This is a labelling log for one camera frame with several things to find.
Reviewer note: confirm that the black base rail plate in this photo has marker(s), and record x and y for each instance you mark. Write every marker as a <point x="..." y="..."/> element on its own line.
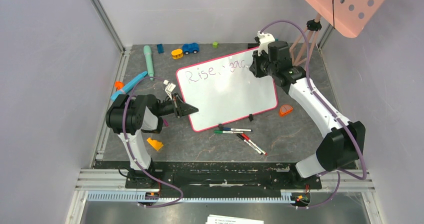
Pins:
<point x="226" y="180"/>

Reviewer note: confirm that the yellow oval toy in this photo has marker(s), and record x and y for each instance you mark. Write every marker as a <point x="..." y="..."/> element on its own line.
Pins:
<point x="177" y="53"/>

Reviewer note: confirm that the blue toy marker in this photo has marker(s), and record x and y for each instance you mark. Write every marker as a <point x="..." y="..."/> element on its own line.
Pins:
<point x="128" y="86"/>

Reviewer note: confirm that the blue whiteboard marker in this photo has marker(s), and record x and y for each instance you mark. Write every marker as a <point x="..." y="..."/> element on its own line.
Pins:
<point x="235" y="129"/>

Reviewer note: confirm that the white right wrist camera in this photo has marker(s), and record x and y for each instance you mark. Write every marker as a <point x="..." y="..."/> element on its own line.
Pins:
<point x="264" y="39"/>

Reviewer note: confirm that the orange small toy piece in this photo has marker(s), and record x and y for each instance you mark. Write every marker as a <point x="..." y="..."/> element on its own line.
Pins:
<point x="119" y="85"/>

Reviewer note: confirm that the pink perforated music stand tray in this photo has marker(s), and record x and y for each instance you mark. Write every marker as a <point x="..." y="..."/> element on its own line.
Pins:
<point x="348" y="17"/>

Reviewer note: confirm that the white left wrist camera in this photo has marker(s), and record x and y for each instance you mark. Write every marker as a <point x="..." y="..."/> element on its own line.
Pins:
<point x="169" y="87"/>

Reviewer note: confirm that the teal green toy microphone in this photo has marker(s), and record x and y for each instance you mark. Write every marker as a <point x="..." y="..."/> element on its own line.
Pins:
<point x="147" y="51"/>

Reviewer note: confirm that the black cylinder flashlight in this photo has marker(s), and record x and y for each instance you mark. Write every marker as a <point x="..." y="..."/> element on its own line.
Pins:
<point x="252" y="45"/>

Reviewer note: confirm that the pink tripod stand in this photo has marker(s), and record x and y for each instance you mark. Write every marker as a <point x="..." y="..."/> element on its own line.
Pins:
<point x="311" y="31"/>

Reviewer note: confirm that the white printed paper sheet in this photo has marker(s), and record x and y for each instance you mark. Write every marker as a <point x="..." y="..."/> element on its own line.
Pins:
<point x="219" y="219"/>

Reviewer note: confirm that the dark blue block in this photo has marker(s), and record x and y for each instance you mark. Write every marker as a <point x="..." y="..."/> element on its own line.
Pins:
<point x="160" y="48"/>

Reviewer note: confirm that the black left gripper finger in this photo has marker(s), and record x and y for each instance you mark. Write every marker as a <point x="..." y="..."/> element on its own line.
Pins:
<point x="177" y="100"/>
<point x="184" y="109"/>

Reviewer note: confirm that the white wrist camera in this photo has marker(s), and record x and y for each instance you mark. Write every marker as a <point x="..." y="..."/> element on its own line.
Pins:
<point x="264" y="39"/>
<point x="169" y="87"/>

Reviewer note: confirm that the orange semicircle toy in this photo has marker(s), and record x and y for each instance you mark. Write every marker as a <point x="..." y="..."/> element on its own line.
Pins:
<point x="285" y="109"/>

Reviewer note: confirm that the purple marker cap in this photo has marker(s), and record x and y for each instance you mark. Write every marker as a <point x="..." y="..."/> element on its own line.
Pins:
<point x="165" y="122"/>

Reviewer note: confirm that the red whiteboard marker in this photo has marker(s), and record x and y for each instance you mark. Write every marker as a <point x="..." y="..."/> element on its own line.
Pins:
<point x="256" y="146"/>

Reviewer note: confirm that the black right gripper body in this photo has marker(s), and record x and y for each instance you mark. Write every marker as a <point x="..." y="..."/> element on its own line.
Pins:
<point x="255" y="67"/>

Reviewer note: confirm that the white comb cable duct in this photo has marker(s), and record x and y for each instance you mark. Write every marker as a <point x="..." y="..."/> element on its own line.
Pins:
<point x="142" y="197"/>

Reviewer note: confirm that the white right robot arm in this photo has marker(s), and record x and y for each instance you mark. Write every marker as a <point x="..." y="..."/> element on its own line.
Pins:
<point x="343" y="140"/>

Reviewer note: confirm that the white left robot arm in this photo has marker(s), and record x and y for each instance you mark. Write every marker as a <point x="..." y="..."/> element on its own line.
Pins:
<point x="130" y="117"/>

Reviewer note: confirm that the blue toy car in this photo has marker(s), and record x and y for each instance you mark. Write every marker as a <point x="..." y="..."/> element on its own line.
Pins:
<point x="190" y="48"/>

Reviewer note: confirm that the pink framed whiteboard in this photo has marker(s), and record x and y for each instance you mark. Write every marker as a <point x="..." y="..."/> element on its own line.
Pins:
<point x="224" y="90"/>

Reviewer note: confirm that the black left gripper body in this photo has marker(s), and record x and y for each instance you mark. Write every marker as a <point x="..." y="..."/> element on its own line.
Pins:
<point x="167" y="108"/>

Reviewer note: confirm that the black whiteboard marker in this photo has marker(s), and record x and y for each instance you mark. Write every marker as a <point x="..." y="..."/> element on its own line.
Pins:
<point x="248" y="143"/>

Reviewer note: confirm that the green whiteboard marker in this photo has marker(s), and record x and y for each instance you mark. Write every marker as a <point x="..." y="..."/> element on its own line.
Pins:
<point x="227" y="132"/>

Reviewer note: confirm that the orange wedge block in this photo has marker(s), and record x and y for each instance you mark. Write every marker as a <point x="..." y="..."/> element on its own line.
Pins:
<point x="157" y="145"/>

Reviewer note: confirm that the green cube block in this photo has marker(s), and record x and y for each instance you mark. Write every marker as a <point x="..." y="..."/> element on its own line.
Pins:
<point x="215" y="44"/>

